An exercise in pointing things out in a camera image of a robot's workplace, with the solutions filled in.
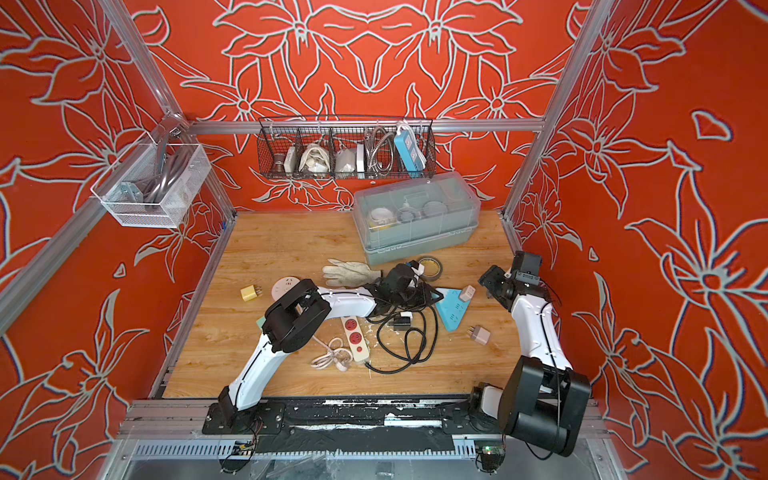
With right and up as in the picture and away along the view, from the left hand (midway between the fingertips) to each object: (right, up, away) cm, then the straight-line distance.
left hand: (442, 298), depth 90 cm
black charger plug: (-13, -6, -5) cm, 15 cm away
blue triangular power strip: (+3, -3, -1) cm, 4 cm away
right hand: (+11, +7, -5) cm, 14 cm away
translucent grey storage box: (-6, +26, +7) cm, 27 cm away
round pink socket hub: (-52, +3, +5) cm, 52 cm away
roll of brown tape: (-1, +8, +10) cm, 13 cm away
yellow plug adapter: (-63, +1, +5) cm, 63 cm away
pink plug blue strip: (+10, -9, -5) cm, 14 cm away
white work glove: (-30, +6, +10) cm, 32 cm away
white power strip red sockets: (-26, -10, -7) cm, 29 cm away
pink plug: (+7, +2, -3) cm, 8 cm away
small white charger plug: (-11, -4, -2) cm, 12 cm away
